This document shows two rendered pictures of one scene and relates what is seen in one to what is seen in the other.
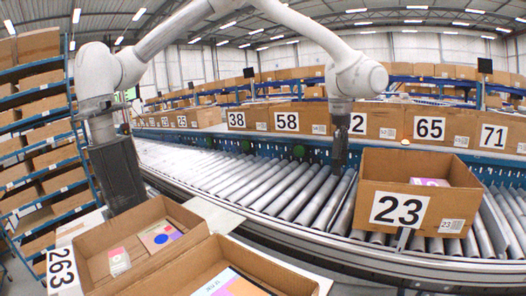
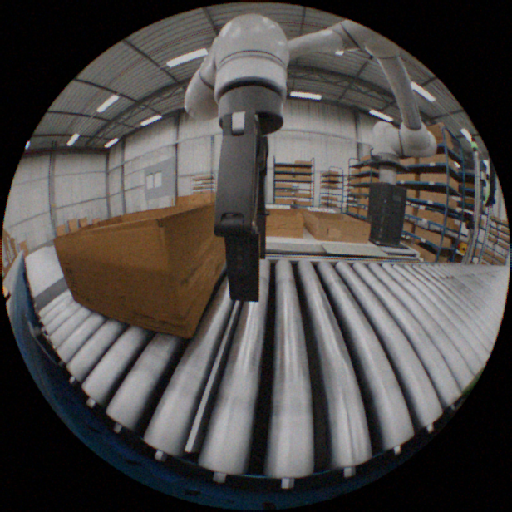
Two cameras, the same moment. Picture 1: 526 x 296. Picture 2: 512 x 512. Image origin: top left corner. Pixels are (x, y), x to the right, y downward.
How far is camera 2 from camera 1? 0.96 m
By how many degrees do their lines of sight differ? 131
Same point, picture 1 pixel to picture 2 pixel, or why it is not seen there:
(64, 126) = (441, 199)
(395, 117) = not seen: outside the picture
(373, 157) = (140, 255)
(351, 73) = not seen: hidden behind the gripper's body
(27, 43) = not seen: hidden behind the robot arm
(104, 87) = (379, 148)
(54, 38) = (437, 130)
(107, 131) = (382, 176)
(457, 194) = (140, 216)
